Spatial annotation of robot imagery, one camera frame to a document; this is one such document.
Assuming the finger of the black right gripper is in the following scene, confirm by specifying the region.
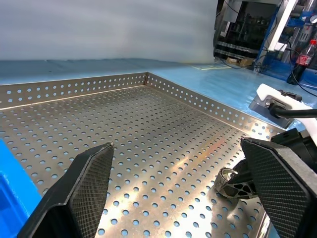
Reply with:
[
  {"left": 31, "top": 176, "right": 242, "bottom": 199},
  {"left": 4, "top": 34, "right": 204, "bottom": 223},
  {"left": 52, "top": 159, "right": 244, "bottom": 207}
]
[
  {"left": 233, "top": 159, "right": 250, "bottom": 175},
  {"left": 222, "top": 173, "right": 259, "bottom": 200}
]

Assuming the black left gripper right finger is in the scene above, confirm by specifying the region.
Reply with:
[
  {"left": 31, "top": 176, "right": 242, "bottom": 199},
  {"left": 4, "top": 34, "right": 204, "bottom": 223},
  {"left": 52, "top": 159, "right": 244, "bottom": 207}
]
[{"left": 240, "top": 137, "right": 317, "bottom": 238}]

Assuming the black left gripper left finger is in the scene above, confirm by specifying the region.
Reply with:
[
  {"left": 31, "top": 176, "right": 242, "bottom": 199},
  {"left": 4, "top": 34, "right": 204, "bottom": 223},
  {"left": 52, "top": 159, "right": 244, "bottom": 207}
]
[{"left": 16, "top": 142, "right": 115, "bottom": 238}]

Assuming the blue compartment tray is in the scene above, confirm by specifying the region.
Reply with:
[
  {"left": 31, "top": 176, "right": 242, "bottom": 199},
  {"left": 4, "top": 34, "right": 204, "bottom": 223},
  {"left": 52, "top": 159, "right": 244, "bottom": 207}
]
[{"left": 0, "top": 138, "right": 42, "bottom": 238}]

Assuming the brown cardboard box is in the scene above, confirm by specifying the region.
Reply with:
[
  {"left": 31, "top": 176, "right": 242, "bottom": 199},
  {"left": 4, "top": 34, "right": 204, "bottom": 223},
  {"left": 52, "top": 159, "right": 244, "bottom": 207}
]
[{"left": 224, "top": 56, "right": 255, "bottom": 67}]

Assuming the cola bottle red label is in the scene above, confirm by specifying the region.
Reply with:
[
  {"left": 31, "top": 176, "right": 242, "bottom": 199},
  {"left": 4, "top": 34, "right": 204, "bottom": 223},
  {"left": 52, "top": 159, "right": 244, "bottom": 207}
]
[{"left": 293, "top": 39, "right": 317, "bottom": 85}]

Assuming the blue metal shelf rack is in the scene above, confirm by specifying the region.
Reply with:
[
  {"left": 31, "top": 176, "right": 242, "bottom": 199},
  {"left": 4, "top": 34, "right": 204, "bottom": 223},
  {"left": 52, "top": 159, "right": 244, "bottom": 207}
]
[{"left": 255, "top": 0, "right": 317, "bottom": 82}]

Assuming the perforated metal tray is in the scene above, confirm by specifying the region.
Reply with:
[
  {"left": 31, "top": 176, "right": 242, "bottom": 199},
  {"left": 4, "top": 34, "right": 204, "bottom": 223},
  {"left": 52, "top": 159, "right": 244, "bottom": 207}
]
[{"left": 0, "top": 71, "right": 283, "bottom": 238}]

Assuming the dark equipment rack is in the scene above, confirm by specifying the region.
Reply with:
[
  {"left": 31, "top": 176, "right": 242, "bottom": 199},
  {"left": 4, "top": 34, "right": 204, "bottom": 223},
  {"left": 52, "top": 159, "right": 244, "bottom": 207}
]
[{"left": 214, "top": 0, "right": 276, "bottom": 62}]

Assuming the white foam sheet backdrop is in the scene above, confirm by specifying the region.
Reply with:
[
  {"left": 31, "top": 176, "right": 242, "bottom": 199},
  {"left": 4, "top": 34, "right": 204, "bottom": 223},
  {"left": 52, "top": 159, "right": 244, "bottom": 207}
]
[{"left": 0, "top": 0, "right": 219, "bottom": 64}]

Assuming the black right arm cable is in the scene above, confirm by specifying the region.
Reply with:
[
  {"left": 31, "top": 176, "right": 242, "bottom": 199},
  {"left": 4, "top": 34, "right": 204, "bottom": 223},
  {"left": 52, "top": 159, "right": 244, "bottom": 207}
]
[{"left": 268, "top": 101, "right": 317, "bottom": 121}]

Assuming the white vertical post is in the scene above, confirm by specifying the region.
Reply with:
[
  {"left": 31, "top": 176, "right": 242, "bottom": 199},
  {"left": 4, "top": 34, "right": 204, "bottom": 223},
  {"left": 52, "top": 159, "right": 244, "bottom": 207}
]
[{"left": 268, "top": 0, "right": 298, "bottom": 52}]

